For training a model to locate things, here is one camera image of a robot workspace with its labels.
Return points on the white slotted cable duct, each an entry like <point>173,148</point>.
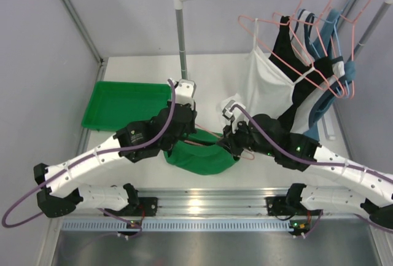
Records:
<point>185,225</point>

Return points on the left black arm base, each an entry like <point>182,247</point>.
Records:
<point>147,207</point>

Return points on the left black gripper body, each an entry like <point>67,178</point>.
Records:
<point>188,120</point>

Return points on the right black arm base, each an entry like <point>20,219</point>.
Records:
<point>277,207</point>

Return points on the white blue trimmed tank top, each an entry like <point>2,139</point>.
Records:
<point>306,18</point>

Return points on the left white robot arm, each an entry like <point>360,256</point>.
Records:
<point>64,187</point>

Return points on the green tank top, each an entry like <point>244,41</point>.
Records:
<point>202,160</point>

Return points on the black tank top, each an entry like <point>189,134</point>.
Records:
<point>294,75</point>

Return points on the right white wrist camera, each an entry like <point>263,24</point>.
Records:
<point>233,115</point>

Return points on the aluminium table edge rail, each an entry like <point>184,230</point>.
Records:
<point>212,203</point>

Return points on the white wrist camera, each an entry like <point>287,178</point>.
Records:
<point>233,115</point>
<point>184,92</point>

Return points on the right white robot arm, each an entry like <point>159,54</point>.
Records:
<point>364,192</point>

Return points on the green plastic tray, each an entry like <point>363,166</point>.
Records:
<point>113,105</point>

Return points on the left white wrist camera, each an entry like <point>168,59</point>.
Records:
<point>184,92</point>

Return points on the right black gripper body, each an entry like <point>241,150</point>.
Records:
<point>243,139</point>

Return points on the pink wire hanger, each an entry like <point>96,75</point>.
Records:
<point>204,137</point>
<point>349,66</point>

